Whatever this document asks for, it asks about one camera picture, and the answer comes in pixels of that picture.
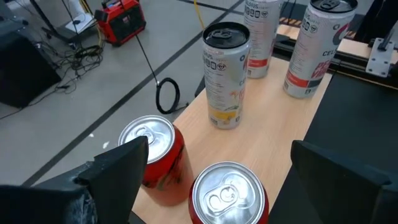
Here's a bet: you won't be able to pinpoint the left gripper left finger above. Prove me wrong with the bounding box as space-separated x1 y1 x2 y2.
0 136 149 224

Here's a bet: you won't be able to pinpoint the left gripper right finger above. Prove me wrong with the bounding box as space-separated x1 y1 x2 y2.
291 140 398 224

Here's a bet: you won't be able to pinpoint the red Coca-Cola Zero Sugar can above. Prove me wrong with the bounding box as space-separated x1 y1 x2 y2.
188 161 270 224

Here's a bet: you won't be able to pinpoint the Celsius Peach Vibe can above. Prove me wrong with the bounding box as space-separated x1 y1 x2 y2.
243 0 284 79
282 0 358 100

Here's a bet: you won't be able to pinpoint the white slim can yellow patch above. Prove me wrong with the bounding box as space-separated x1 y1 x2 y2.
201 21 251 130

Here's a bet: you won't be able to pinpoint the black table mat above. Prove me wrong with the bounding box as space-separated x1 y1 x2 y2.
269 73 398 224

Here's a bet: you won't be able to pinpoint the wooden base board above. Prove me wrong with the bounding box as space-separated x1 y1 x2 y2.
276 24 398 65

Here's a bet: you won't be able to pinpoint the large black equipment case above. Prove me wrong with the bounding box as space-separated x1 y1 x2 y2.
0 18 62 109

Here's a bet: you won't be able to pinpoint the red box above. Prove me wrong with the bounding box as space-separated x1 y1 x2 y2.
94 0 147 47

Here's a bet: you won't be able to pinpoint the coiled black cable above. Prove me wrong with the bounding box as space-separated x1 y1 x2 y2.
135 34 189 115

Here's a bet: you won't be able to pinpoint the tangled black floor cables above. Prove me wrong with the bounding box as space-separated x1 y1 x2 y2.
0 40 105 121

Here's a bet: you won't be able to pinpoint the silver mounting bracket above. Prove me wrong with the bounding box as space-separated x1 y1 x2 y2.
365 37 396 78

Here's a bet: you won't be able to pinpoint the grey stand base plate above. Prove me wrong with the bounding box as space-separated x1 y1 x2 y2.
29 0 97 43

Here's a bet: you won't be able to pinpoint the yellow cable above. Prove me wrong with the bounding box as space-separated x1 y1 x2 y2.
193 0 206 30

